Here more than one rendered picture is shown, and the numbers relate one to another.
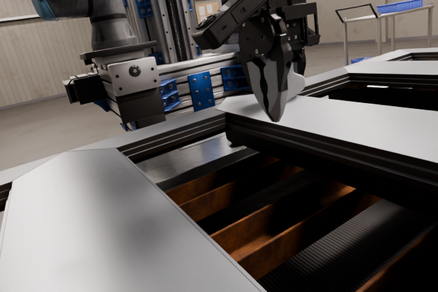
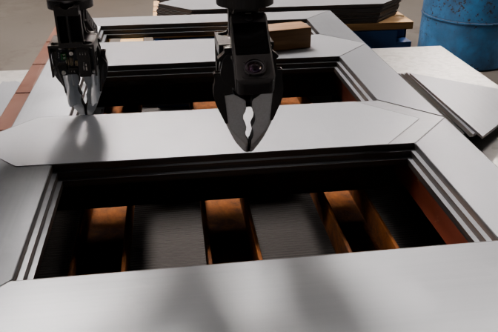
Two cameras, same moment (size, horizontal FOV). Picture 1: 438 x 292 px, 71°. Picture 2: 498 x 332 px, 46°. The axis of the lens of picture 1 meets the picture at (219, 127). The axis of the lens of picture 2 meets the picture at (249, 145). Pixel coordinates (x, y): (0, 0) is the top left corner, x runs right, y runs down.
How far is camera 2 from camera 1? 65 cm
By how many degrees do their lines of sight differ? 65
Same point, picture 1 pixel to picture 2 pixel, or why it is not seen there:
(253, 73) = (235, 107)
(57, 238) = not seen: outside the picture
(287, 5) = not seen: hidden behind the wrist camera
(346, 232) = (197, 258)
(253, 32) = not seen: hidden behind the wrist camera
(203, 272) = (390, 262)
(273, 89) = (263, 119)
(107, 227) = (282, 304)
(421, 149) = (326, 140)
